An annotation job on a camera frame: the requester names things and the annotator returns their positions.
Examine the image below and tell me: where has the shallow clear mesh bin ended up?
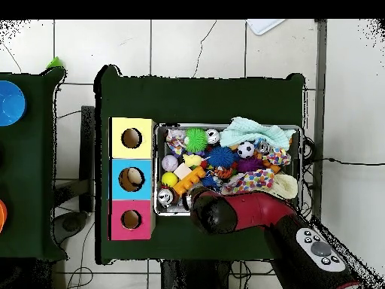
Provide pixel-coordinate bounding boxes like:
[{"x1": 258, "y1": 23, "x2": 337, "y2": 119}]
[{"x1": 153, "y1": 122, "x2": 304, "y2": 218}]

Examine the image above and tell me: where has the purple spiky ball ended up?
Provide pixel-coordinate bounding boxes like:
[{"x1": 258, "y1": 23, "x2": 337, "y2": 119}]
[{"x1": 237, "y1": 157, "x2": 265, "y2": 174}]

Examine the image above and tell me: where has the blue spiky ball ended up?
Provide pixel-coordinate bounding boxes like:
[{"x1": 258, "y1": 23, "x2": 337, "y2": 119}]
[{"x1": 206, "y1": 146, "x2": 236, "y2": 169}]

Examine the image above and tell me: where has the white tray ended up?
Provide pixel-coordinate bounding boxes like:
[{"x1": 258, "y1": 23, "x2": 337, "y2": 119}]
[{"x1": 245, "y1": 19, "x2": 286, "y2": 36}]

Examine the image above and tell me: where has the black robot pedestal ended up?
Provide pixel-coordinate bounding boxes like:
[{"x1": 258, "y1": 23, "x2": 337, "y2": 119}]
[{"x1": 160, "y1": 259, "x2": 233, "y2": 289}]

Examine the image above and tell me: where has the mint green cloth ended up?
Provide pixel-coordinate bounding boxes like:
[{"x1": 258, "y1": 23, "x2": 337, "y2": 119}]
[{"x1": 219, "y1": 116, "x2": 297, "y2": 151}]

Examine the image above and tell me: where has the black cable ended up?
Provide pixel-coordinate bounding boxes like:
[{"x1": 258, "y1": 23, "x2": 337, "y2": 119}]
[{"x1": 303, "y1": 157, "x2": 385, "y2": 167}]

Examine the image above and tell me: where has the orange bowl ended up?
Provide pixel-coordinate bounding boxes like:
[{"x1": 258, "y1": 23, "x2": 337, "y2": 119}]
[{"x1": 0, "y1": 199, "x2": 8, "y2": 235}]

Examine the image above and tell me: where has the black and white soccer ball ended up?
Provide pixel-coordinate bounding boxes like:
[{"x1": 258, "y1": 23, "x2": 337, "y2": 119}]
[{"x1": 237, "y1": 141, "x2": 256, "y2": 160}]

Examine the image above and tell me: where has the polka dot cloth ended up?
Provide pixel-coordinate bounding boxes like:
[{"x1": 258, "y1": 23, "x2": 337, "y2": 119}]
[{"x1": 220, "y1": 168, "x2": 277, "y2": 196}]

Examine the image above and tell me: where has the small green object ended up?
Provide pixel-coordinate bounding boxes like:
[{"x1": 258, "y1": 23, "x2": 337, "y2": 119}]
[{"x1": 45, "y1": 56, "x2": 63, "y2": 69}]

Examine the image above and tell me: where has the blue bowl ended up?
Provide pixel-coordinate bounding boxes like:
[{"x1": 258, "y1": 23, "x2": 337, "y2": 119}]
[{"x1": 0, "y1": 80, "x2": 28, "y2": 127}]

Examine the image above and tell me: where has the cream knitted cloth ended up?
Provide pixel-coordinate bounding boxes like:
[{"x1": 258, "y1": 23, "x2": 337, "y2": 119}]
[{"x1": 271, "y1": 173, "x2": 299, "y2": 200}]

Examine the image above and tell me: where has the orange toy brick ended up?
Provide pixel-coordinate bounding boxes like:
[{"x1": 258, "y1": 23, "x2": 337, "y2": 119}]
[{"x1": 172, "y1": 166, "x2": 208, "y2": 196}]

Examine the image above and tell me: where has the wooden box with three holes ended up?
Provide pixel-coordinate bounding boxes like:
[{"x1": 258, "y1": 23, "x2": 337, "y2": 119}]
[{"x1": 108, "y1": 117, "x2": 156, "y2": 241}]

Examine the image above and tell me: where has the yellow ball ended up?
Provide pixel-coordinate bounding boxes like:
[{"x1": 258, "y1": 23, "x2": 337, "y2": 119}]
[{"x1": 161, "y1": 172, "x2": 179, "y2": 188}]

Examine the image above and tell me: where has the white baseball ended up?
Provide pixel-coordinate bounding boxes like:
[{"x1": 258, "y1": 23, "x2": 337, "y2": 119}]
[{"x1": 161, "y1": 154, "x2": 180, "y2": 173}]

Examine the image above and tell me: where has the dark green side tablecloth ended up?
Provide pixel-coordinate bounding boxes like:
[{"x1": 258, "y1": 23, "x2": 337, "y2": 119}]
[{"x1": 0, "y1": 66, "x2": 68, "y2": 262}]

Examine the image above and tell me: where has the green spiky ball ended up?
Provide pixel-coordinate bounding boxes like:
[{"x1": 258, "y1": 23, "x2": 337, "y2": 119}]
[{"x1": 183, "y1": 127, "x2": 209, "y2": 154}]

